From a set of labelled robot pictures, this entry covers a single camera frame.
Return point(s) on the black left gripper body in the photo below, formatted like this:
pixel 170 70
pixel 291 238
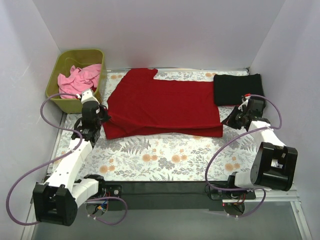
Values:
pixel 102 113

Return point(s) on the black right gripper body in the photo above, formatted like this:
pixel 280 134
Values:
pixel 235 120

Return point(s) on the red t shirt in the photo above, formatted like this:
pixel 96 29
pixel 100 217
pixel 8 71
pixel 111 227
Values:
pixel 143 105

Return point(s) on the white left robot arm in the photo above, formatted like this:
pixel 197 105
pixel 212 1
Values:
pixel 57 200

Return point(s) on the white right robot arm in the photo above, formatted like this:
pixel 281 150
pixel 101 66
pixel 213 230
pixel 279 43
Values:
pixel 275 163

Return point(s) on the folded black t shirt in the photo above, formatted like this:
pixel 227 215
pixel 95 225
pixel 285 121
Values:
pixel 229 89

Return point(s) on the pink crumpled t shirt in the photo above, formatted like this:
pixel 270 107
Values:
pixel 80 79

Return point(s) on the green plastic bin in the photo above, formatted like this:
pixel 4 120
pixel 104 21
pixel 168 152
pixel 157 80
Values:
pixel 79 58

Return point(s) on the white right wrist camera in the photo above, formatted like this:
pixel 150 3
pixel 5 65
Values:
pixel 245 100

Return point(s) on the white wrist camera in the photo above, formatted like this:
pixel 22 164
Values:
pixel 245 100
pixel 87 96

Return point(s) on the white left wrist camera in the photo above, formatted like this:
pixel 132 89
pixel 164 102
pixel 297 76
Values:
pixel 87 96

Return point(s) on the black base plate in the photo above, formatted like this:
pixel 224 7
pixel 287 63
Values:
pixel 168 195

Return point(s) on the aluminium frame rail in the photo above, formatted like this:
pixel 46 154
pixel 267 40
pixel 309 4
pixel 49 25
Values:
pixel 272 215

